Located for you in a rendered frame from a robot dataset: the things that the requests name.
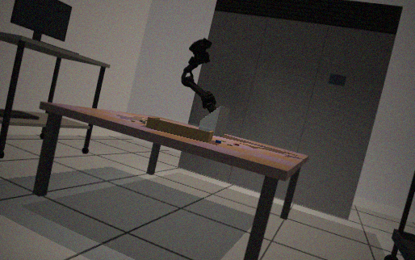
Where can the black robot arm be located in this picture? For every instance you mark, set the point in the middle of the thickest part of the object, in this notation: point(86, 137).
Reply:
point(206, 97)

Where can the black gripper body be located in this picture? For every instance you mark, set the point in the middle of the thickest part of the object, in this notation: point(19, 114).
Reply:
point(201, 53)

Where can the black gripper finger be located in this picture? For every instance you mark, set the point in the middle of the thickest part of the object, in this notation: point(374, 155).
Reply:
point(204, 44)
point(194, 61)

